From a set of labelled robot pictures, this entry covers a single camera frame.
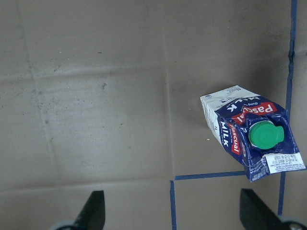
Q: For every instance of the blue white milk carton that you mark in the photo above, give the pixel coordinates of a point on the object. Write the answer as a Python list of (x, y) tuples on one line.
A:
[(253, 130)]

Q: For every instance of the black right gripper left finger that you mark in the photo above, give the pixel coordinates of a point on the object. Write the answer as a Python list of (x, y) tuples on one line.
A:
[(93, 214)]

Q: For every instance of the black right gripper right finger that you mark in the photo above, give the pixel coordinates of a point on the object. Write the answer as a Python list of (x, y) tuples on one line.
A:
[(255, 214)]

